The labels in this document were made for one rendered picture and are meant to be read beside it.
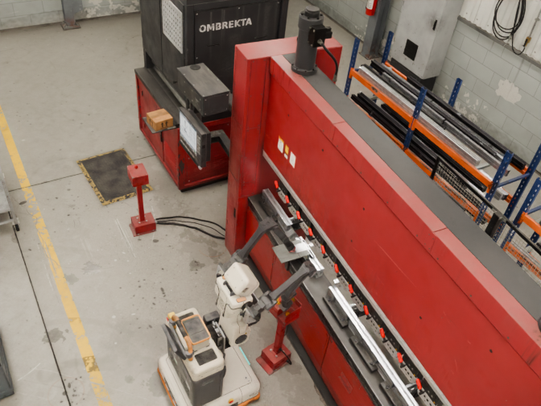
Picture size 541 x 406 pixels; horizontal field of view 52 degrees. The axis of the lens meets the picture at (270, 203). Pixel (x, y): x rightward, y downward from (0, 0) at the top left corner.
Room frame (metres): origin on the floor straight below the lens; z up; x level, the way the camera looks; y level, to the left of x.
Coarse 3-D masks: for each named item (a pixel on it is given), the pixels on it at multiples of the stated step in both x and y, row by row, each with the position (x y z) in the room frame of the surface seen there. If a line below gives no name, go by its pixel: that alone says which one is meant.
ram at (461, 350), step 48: (288, 96) 3.62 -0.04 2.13; (288, 144) 3.54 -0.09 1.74; (336, 192) 2.93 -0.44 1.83; (336, 240) 2.82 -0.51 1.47; (384, 240) 2.44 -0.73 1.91; (384, 288) 2.33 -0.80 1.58; (432, 288) 2.05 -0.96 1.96; (432, 336) 1.93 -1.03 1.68; (480, 336) 1.73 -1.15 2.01; (480, 384) 1.61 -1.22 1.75; (528, 384) 1.45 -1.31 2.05
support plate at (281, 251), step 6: (300, 240) 3.24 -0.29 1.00; (276, 246) 3.13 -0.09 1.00; (282, 246) 3.14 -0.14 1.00; (276, 252) 3.07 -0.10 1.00; (282, 252) 3.07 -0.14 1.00; (288, 252) 3.08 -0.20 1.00; (294, 252) 3.09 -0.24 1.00; (300, 252) 3.10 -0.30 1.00; (306, 252) 3.11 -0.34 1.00; (282, 258) 3.01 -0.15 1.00; (288, 258) 3.02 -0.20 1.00; (294, 258) 3.03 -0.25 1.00
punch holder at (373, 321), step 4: (372, 308) 2.36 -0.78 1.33; (372, 312) 2.35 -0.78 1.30; (376, 312) 2.32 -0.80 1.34; (372, 316) 2.34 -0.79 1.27; (376, 316) 2.31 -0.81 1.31; (368, 320) 2.36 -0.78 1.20; (372, 320) 2.33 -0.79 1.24; (376, 320) 2.30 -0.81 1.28; (380, 320) 2.28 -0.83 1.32; (372, 324) 2.32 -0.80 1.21; (376, 324) 2.29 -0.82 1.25; (380, 324) 2.26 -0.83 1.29; (384, 324) 2.27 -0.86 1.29; (372, 328) 2.31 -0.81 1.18; (376, 328) 2.28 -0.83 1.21; (380, 328) 2.26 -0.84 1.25; (384, 328) 2.28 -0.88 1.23; (376, 332) 2.27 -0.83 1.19
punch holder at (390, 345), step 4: (388, 328) 2.20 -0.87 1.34; (388, 332) 2.19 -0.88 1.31; (388, 336) 2.18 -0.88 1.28; (392, 336) 2.15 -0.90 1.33; (392, 340) 2.14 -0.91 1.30; (396, 340) 2.12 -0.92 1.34; (384, 344) 2.18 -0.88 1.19; (388, 344) 2.17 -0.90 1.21; (392, 344) 2.13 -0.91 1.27; (396, 344) 2.11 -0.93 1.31; (388, 348) 2.14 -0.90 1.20; (392, 348) 2.12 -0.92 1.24; (396, 348) 2.10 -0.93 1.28; (400, 348) 2.09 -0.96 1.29; (392, 352) 2.11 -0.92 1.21; (396, 352) 2.08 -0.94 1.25; (400, 352) 2.11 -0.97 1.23; (404, 352) 2.13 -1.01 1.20; (392, 356) 2.10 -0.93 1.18; (396, 356) 2.09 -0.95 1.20
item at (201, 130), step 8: (184, 112) 4.02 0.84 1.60; (192, 112) 4.08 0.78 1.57; (192, 120) 3.92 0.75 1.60; (200, 128) 3.81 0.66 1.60; (200, 136) 3.73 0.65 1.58; (208, 136) 3.79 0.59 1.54; (184, 144) 3.99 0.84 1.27; (200, 144) 3.73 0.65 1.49; (208, 144) 3.79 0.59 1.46; (192, 152) 3.86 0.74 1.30; (200, 152) 3.73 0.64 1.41; (208, 152) 3.79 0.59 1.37; (200, 160) 3.73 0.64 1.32; (208, 160) 3.80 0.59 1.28
